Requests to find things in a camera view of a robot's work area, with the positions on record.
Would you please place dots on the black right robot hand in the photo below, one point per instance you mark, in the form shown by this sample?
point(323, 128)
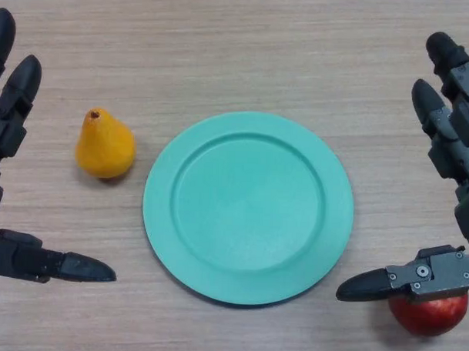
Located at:
point(458, 152)

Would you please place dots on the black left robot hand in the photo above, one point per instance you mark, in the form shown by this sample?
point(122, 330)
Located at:
point(8, 137)

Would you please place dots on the red apple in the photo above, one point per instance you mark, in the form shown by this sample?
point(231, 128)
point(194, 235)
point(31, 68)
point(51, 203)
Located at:
point(426, 317)

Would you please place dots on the green round plate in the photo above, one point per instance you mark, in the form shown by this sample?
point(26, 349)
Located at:
point(248, 210)

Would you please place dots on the yellow pear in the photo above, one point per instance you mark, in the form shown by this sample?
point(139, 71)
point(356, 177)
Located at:
point(104, 148)

